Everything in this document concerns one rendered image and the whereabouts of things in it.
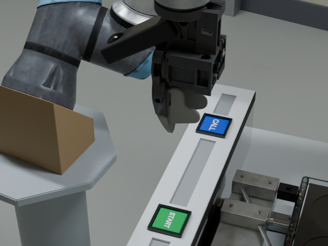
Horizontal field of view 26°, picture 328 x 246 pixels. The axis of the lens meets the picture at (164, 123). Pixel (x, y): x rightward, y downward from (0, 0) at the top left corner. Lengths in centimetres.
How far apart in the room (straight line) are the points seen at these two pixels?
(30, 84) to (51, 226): 35
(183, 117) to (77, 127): 50
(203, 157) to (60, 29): 38
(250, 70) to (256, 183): 198
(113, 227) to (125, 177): 26
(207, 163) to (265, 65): 207
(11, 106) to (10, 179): 15
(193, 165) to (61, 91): 31
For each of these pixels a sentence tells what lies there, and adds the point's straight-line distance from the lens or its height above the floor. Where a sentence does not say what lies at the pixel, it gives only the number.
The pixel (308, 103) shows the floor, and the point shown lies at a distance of 308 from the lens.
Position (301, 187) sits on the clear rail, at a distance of 131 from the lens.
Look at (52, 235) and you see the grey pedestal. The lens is 159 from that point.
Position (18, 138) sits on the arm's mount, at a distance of 146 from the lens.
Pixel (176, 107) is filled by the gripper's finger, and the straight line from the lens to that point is 96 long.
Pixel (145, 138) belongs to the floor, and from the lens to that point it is 283.
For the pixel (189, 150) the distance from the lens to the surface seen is 127.
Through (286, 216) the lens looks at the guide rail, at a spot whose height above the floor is 85.
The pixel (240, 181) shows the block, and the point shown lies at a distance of 129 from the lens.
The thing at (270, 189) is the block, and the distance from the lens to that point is 128.
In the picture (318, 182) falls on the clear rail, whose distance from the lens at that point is 132.
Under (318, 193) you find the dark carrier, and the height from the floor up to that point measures 90.
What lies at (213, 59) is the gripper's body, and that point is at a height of 129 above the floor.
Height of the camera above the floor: 177
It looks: 38 degrees down
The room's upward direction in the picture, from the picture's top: straight up
